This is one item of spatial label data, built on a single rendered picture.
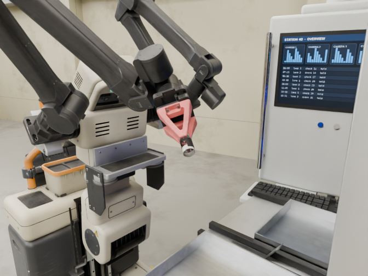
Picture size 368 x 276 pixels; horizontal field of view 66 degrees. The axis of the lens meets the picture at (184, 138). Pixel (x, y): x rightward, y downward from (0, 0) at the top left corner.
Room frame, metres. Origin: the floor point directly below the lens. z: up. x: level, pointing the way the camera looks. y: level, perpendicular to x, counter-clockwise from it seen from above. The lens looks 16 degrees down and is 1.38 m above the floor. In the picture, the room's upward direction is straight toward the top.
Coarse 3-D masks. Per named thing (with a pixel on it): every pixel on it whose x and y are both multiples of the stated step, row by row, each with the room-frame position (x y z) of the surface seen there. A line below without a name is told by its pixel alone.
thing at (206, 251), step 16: (192, 240) 0.65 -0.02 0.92; (208, 240) 0.69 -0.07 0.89; (224, 240) 0.65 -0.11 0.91; (176, 256) 0.61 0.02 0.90; (192, 256) 0.63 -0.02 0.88; (208, 256) 0.63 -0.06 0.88; (224, 256) 0.63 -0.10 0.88; (240, 256) 0.62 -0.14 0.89; (256, 256) 0.59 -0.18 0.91; (160, 272) 0.56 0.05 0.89; (176, 272) 0.58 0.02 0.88; (192, 272) 0.58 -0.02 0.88; (208, 272) 0.58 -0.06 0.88; (224, 272) 0.58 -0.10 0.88; (240, 272) 0.58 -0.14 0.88; (256, 272) 0.58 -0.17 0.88; (272, 272) 0.56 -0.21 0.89; (288, 272) 0.54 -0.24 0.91
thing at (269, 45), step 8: (264, 56) 1.25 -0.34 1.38; (264, 64) 1.25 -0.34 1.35; (264, 72) 1.24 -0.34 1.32; (264, 80) 1.24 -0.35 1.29; (264, 88) 1.24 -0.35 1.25; (264, 96) 1.24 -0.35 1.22; (264, 104) 1.24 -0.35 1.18; (264, 112) 1.24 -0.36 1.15; (264, 120) 1.24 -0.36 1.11; (264, 128) 1.25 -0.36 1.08
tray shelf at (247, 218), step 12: (252, 204) 0.91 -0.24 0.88; (264, 204) 0.91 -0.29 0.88; (276, 204) 0.91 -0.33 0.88; (228, 216) 0.83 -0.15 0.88; (240, 216) 0.83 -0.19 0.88; (252, 216) 0.83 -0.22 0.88; (264, 216) 0.83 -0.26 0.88; (240, 228) 0.76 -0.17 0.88; (252, 228) 0.76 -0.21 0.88; (228, 240) 0.70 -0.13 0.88
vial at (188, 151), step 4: (188, 136) 0.49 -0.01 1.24; (180, 140) 0.49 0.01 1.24; (184, 140) 0.48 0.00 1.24; (180, 144) 0.49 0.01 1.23; (184, 144) 0.48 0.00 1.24; (184, 148) 0.47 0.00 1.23; (188, 148) 0.46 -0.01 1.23; (192, 148) 0.47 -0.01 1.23; (184, 152) 0.47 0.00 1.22; (188, 152) 0.47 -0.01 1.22; (192, 152) 0.47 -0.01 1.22; (188, 156) 0.47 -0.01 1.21
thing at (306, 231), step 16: (288, 208) 0.86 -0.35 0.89; (304, 208) 0.85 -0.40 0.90; (272, 224) 0.77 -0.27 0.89; (288, 224) 0.78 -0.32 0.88; (304, 224) 0.78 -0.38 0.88; (320, 224) 0.78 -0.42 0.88; (272, 240) 0.65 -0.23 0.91; (288, 240) 0.70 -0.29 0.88; (304, 240) 0.70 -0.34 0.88; (320, 240) 0.70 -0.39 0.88; (304, 256) 0.60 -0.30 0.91; (320, 256) 0.63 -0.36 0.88
